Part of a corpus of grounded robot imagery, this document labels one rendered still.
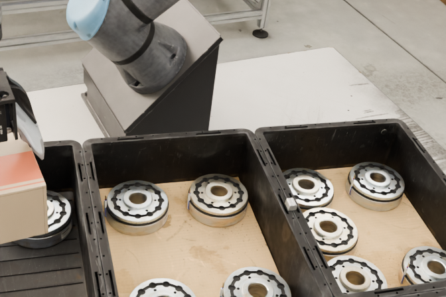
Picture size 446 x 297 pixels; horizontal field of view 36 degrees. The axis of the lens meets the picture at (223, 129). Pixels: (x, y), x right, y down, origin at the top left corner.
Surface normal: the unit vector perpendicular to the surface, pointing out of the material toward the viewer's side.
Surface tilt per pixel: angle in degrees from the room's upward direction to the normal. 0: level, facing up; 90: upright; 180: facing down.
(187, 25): 44
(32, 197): 90
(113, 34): 98
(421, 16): 0
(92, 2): 51
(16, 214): 90
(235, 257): 0
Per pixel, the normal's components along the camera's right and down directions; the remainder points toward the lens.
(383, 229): 0.11, -0.80
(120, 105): -0.53, -0.44
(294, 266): -0.96, 0.07
